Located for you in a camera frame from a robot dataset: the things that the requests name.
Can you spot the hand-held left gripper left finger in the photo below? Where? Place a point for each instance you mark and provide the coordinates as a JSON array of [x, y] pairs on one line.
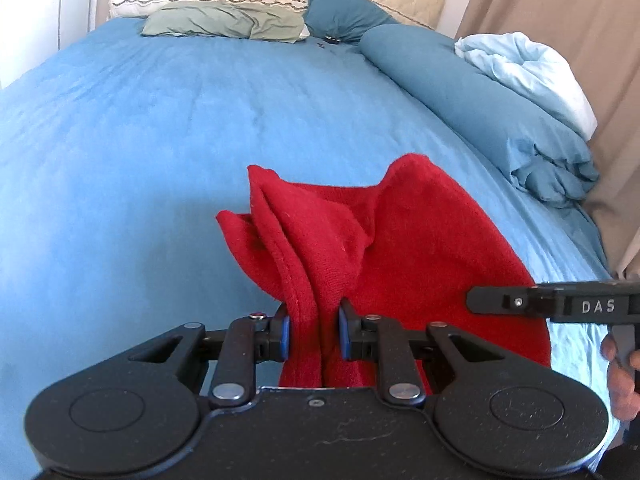
[[284, 340]]

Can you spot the light blue blanket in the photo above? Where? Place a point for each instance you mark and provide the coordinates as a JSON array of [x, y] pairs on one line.
[[535, 70]]

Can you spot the teal duvet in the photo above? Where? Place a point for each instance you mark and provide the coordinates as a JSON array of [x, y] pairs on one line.
[[475, 110]]

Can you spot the green pillow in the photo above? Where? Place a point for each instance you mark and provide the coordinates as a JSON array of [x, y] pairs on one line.
[[220, 21]]

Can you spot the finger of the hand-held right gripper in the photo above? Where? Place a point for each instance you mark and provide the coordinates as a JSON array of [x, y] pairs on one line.
[[492, 301]]

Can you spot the white wardrobe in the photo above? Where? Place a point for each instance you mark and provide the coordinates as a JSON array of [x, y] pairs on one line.
[[45, 5]]

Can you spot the person's right hand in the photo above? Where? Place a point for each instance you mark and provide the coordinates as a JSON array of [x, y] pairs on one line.
[[627, 390]]

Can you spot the bed with blue sheet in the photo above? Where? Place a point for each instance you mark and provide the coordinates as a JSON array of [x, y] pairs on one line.
[[150, 160]]

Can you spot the teal pillow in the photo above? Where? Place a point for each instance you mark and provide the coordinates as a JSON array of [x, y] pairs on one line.
[[345, 10]]

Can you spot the beige curtain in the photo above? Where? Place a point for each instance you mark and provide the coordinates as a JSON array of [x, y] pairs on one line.
[[590, 20]]

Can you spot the red towel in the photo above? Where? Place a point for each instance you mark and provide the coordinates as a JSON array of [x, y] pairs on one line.
[[415, 240]]

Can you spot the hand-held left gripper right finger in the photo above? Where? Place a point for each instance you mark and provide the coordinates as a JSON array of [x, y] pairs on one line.
[[344, 335]]

